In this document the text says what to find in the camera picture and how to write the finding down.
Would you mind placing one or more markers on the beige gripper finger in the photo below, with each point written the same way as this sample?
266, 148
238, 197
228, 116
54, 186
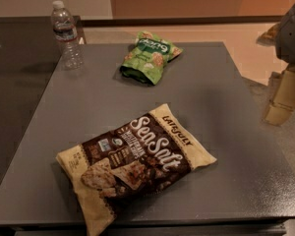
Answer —
281, 104

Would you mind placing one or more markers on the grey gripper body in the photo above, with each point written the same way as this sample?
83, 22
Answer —
292, 36

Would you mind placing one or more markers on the brown sea salt chip bag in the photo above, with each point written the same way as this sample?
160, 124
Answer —
141, 158

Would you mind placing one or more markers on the green chip bag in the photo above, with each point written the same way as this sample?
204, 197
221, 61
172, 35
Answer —
146, 62

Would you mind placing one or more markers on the clear plastic water bottle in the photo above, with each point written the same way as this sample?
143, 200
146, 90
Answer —
64, 28

